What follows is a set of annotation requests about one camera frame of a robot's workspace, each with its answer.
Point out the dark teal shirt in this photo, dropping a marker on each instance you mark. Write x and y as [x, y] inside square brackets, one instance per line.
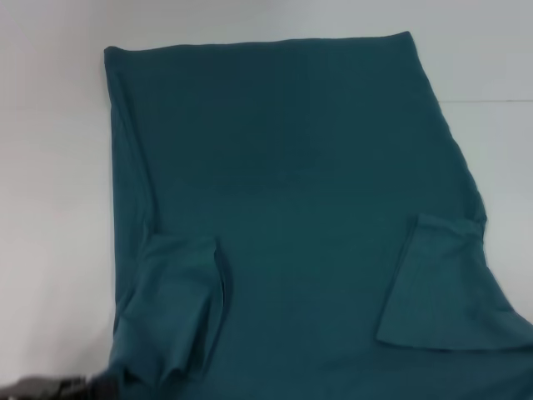
[291, 187]

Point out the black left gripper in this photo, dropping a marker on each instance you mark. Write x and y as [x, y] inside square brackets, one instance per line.
[91, 387]

